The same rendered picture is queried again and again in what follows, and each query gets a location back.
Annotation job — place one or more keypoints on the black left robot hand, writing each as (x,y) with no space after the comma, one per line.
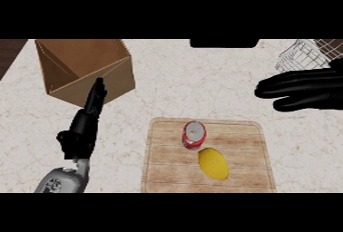
(83,127)

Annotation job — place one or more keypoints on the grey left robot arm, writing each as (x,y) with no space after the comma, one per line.
(62,179)

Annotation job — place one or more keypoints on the black appliance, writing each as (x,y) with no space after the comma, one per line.
(223,43)

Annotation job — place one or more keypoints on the wooden cutting board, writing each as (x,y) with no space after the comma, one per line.
(207,161)

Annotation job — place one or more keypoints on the red soda can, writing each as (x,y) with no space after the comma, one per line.
(194,135)

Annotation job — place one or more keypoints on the yellow lemon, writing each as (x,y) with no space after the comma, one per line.
(213,163)

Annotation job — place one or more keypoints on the open brown wooden drawer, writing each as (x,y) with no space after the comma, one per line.
(83,71)

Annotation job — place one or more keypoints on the dark brown wooden cabinet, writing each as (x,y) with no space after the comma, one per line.
(9,54)

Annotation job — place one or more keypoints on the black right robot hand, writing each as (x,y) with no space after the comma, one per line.
(303,87)

